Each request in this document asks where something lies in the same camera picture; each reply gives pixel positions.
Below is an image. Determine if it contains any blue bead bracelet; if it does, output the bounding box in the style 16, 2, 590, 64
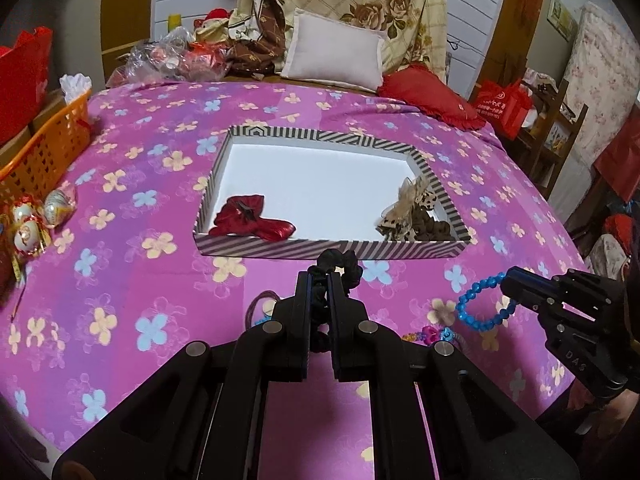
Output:
454, 268, 519, 334

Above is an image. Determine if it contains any red satin bow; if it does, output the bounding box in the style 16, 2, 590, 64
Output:
208, 195, 296, 243

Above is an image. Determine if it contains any brown scrunchie with ribbon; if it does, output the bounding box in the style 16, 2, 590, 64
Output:
375, 177, 454, 242

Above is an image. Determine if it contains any black scrunchie green charm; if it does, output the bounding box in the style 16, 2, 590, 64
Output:
307, 248, 364, 353

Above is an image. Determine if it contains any right hand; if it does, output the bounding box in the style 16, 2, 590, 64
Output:
567, 379, 639, 439

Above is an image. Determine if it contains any pink blue small charm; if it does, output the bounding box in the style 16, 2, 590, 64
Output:
401, 325, 456, 347

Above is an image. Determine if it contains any wooden chair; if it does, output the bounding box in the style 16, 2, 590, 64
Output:
515, 79, 589, 200

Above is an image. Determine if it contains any striped shallow box tray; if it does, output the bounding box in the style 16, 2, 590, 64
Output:
193, 126, 471, 260

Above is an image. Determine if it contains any pink floral bedspread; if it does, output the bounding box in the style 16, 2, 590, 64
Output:
1, 82, 582, 479

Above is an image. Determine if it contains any red shopping bag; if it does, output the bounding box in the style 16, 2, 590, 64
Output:
472, 79, 534, 141

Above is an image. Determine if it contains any red cushion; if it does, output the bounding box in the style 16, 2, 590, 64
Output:
376, 64, 486, 130

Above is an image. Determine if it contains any orange plastic basket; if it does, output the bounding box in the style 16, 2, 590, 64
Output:
0, 90, 93, 205

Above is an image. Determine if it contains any small grey pillow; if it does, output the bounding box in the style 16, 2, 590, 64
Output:
281, 9, 384, 92

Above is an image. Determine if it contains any clear plastic bag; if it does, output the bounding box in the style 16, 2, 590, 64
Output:
106, 26, 231, 88

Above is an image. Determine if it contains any floral beige quilt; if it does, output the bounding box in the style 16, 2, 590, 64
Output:
228, 0, 447, 78

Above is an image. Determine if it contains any red gift bag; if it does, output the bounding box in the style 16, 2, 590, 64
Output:
0, 26, 53, 144

